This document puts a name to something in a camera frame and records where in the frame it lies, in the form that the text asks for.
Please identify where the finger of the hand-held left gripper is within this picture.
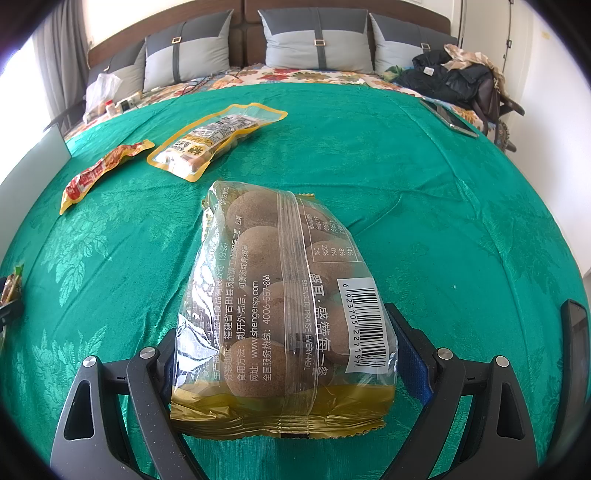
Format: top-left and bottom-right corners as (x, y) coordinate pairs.
(0, 300), (24, 334)

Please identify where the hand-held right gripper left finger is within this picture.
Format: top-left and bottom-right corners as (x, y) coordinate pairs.
(50, 329), (211, 480)

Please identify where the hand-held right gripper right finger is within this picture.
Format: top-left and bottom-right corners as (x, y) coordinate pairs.
(381, 302), (543, 480)

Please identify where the clear gold longan bag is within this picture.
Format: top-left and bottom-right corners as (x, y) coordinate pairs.
(170, 180), (399, 439)

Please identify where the large yellow red snack packet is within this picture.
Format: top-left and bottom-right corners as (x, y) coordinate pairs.
(59, 139), (155, 216)

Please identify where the yellow rimmed peanut packet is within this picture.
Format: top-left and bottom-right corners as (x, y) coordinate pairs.
(147, 104), (288, 182)

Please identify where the green patterned blanket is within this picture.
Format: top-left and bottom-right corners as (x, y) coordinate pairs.
(0, 83), (591, 480)

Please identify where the grey flat board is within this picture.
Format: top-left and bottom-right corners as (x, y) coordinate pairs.
(0, 122), (72, 204)

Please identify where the black flat device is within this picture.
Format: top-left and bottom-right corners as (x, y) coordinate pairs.
(560, 299), (591, 384)

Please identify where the white plastic bag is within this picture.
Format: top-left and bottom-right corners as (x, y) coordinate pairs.
(83, 73), (123, 123)

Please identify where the grey curtain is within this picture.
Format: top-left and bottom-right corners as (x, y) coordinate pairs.
(41, 0), (98, 125)

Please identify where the dark tablet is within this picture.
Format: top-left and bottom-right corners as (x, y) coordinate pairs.
(420, 98), (478, 139)

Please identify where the dark patterned chair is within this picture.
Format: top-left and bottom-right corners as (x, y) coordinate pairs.
(496, 99), (527, 153)

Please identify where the brown handbag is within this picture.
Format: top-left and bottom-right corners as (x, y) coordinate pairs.
(471, 74), (502, 123)

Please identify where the black jacket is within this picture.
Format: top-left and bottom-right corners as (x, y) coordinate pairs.
(399, 50), (497, 109)

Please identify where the beige patterned cloth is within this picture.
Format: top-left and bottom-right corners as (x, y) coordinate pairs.
(443, 44), (502, 77)

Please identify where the brown headboard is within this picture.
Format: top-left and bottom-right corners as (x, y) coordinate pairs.
(88, 0), (451, 70)

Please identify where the dark chair frame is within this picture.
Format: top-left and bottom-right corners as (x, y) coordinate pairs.
(45, 105), (88, 134)

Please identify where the black cable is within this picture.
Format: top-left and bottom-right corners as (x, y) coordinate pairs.
(185, 67), (241, 93)

